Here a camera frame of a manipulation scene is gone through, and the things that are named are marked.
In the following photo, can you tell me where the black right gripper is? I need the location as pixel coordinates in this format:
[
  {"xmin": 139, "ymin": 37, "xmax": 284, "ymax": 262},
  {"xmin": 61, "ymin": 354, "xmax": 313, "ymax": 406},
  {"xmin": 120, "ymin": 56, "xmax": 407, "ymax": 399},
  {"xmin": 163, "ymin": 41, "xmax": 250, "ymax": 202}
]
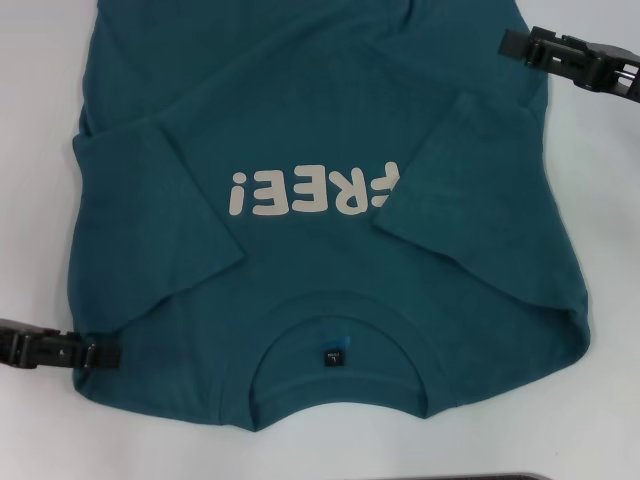
[{"xmin": 498, "ymin": 25, "xmax": 640, "ymax": 97}]

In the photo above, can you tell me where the teal t-shirt with FREE print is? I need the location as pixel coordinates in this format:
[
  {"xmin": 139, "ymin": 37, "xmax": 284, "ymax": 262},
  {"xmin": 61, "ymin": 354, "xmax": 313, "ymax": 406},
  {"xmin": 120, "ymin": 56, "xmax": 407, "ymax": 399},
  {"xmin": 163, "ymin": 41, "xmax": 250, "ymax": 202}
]
[{"xmin": 69, "ymin": 0, "xmax": 596, "ymax": 432}]

